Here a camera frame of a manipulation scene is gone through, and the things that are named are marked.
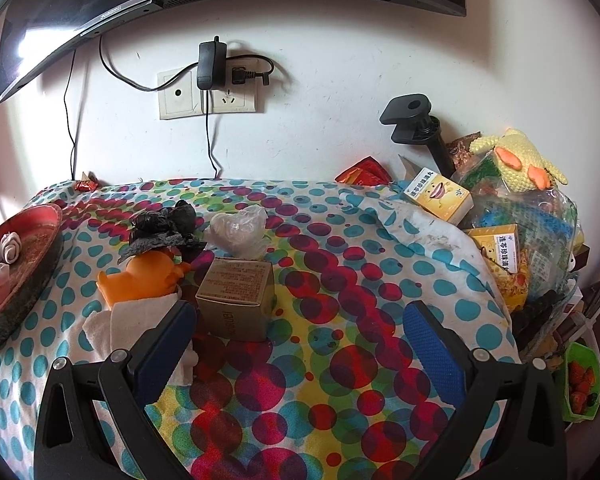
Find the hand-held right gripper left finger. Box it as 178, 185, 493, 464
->
32, 300, 198, 480

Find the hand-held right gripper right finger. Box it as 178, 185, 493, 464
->
402, 301, 567, 480

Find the orange rubber toy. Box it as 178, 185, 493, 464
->
96, 250, 191, 311

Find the brown cardboard box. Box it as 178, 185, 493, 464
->
195, 256, 276, 343

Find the black bag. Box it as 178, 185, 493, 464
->
119, 199, 208, 266

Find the red round tray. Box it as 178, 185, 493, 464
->
0, 204, 65, 358

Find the polka dot blanket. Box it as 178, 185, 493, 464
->
0, 176, 523, 480

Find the yellow medicine box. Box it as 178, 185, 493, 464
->
402, 166, 475, 226
467, 223, 531, 276

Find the green plastic basket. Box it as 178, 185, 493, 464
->
560, 342, 600, 421

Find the clear plastic bag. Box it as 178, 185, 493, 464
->
203, 205, 271, 261

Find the pile of red strawberries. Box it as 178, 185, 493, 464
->
569, 360, 598, 411

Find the clear bag of toys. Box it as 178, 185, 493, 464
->
450, 132, 588, 311

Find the red snack packet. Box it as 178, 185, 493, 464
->
335, 156, 393, 186

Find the yellow knitted duck toy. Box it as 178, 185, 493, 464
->
469, 128, 570, 191

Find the black angled plug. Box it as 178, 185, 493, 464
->
227, 55, 276, 88

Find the black power adapter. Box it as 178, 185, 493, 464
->
196, 36, 227, 92

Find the thin black television cable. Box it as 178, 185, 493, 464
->
64, 50, 81, 181

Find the black adapter cable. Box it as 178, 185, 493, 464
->
205, 89, 221, 180

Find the black clamp mount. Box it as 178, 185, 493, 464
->
378, 92, 456, 176

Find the white wall outlet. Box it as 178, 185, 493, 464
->
157, 57, 258, 121

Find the black looped power cable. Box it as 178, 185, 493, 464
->
99, 35, 201, 93

